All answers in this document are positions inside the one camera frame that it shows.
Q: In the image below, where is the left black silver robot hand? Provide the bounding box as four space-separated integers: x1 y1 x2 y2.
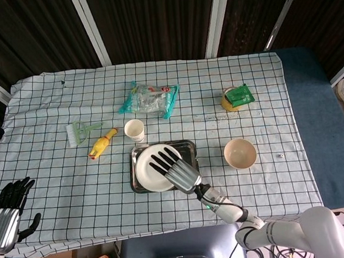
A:
0 175 46 255

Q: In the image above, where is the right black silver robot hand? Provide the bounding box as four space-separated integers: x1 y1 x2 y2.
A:
148 143 204 198

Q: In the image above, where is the white paper plate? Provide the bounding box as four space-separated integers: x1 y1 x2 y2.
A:
133 141 186 194

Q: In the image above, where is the beige bowl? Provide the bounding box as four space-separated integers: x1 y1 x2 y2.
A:
222 136 258 172

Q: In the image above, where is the white paper cup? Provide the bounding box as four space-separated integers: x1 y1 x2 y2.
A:
123 118 147 145

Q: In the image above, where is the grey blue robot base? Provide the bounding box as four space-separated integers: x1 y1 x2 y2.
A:
114 222 248 258

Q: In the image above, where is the rectangular metal tray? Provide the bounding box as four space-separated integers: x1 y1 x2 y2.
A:
127 138 201 195

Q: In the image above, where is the teal clear plastic snack bag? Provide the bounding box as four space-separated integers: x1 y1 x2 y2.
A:
115 76 183 124

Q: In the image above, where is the light blue checkered tablecloth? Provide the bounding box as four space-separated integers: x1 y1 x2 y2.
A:
0 46 328 258

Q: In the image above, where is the yellow tape roll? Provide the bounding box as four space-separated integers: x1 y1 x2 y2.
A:
219 85 249 113

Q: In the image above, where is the yellow rubber chicken toy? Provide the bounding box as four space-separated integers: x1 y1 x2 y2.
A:
86 127 122 161

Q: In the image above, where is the green foil packet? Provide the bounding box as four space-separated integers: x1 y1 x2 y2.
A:
224 83 255 109

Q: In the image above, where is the green cleaning brush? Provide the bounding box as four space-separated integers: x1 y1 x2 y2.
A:
65 118 106 149

